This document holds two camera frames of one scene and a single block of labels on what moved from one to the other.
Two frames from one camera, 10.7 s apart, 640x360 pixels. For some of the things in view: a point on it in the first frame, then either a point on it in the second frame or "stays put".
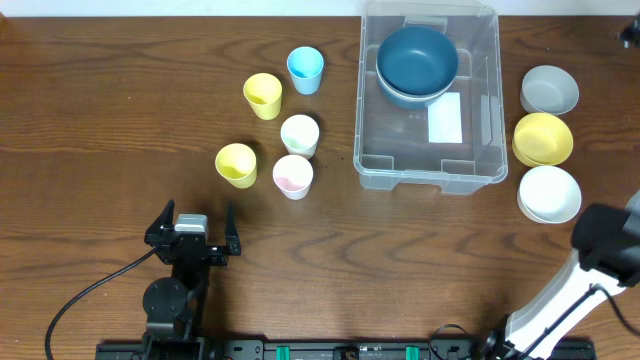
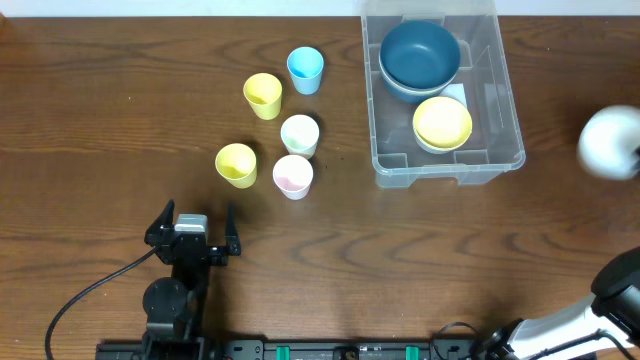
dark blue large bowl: (411, 104) -> (416, 85)
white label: (444, 119) -> (455, 90)
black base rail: (185, 348) stays put
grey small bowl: (548, 90) -> (427, 147)
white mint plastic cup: (299, 135) stays put
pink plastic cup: (293, 175) stays put
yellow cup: (264, 92) stays put
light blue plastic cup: (305, 65) stays put
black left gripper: (192, 248) stays put
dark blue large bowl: (417, 61) stays put
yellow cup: (236, 164) stays put
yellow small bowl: (541, 139) -> (442, 123)
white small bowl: (549, 194) -> (609, 143)
